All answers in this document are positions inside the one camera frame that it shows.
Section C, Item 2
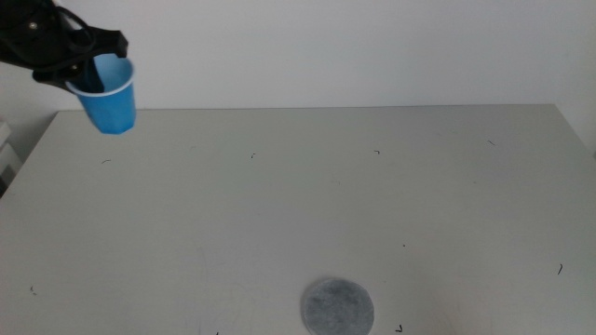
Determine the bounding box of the round grey cup mat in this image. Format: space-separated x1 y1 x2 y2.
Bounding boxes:
300 276 375 335

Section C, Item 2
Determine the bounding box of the blue plastic cup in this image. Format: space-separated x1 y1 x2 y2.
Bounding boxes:
64 52 138 136

